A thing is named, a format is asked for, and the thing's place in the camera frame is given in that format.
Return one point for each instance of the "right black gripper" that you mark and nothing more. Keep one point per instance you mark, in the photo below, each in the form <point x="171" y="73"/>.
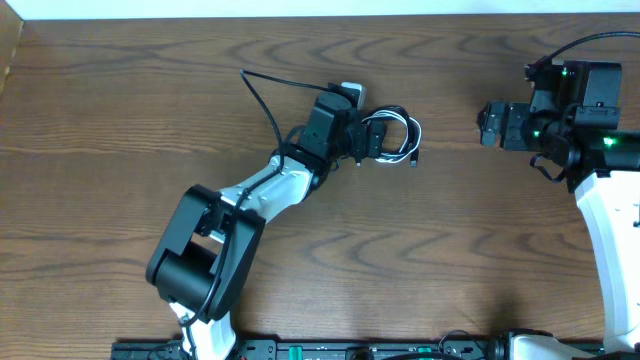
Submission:
<point x="515" y="114"/>

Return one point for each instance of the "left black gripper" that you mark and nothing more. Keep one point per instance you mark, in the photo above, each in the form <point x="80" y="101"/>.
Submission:
<point x="361" y="136"/>

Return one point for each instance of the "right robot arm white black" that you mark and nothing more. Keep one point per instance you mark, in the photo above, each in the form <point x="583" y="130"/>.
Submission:
<point x="572" y="120"/>

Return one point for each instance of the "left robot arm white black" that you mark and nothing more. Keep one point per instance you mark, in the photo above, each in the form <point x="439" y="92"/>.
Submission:
<point x="204" y="256"/>

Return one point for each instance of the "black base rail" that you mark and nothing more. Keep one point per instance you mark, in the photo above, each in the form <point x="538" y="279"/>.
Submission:
<point x="456" y="343"/>

